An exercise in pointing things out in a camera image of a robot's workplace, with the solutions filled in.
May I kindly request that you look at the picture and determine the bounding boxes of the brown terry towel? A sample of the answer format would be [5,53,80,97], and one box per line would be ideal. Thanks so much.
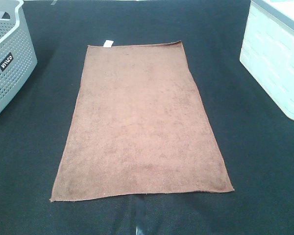
[50,41,234,202]

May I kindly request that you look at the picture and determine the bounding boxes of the black table cloth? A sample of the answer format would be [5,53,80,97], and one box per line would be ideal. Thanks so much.
[0,0,294,235]

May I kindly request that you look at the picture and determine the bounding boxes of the pale green woven basket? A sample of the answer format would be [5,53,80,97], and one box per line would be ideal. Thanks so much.
[240,0,294,120]

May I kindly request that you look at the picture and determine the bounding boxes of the grey perforated plastic basket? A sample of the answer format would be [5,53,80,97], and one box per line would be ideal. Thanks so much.
[0,0,37,113]

